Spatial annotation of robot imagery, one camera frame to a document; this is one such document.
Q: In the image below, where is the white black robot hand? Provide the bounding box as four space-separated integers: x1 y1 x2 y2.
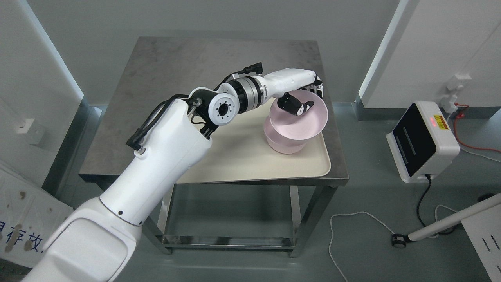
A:
258 68 324 116

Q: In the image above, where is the pink bowl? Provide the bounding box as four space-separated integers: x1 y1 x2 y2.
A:
263 116 315 155
269 90 328 140

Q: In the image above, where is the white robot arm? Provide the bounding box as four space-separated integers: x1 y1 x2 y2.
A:
23 68 287 282

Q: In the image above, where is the beige plastic tray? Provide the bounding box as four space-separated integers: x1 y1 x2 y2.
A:
177 101 331 184

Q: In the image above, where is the stainless steel table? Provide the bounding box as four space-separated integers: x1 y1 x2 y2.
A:
79 37 349 258

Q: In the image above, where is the white black box device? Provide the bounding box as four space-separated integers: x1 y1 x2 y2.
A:
386 101 460 183

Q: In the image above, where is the white wheeled stand leg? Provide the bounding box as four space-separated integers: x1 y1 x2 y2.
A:
391 194 501 248

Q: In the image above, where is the white perforated panel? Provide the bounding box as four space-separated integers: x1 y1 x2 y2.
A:
461 210 501 282

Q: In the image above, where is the white sign board blue text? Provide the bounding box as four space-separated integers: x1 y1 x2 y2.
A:
0 168 74 268

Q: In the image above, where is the white wall socket plug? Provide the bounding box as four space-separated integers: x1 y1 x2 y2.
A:
439 74 471 114

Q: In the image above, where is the black power cable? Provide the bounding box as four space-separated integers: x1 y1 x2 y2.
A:
416 175 458 235

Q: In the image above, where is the red cable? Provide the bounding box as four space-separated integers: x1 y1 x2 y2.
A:
453 103 501 153

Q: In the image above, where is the white floor cable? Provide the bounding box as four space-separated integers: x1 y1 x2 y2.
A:
328 205 458 282

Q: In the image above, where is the white wall switch box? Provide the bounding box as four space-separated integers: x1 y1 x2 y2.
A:
16 118 45 146

